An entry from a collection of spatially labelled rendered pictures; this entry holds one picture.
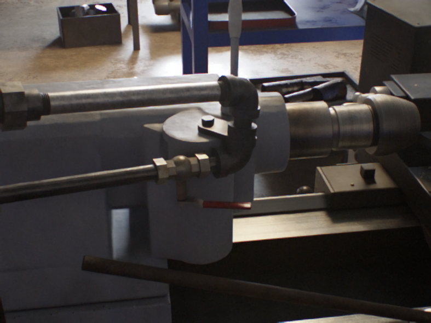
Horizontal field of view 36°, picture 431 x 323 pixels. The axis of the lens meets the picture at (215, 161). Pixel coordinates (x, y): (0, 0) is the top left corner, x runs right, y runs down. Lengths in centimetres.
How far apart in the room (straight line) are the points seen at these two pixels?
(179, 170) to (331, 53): 383
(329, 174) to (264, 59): 312
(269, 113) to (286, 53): 360
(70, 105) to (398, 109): 48
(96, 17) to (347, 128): 378
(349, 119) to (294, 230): 31
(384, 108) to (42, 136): 46
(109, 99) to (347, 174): 70
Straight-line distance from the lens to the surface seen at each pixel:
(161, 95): 67
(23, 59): 451
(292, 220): 120
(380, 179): 127
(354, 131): 92
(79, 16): 465
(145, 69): 420
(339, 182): 124
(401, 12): 245
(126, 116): 81
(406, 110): 95
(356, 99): 128
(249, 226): 117
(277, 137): 87
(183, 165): 72
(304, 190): 159
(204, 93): 69
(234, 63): 82
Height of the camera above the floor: 150
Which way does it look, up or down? 29 degrees down
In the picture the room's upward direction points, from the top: straight up
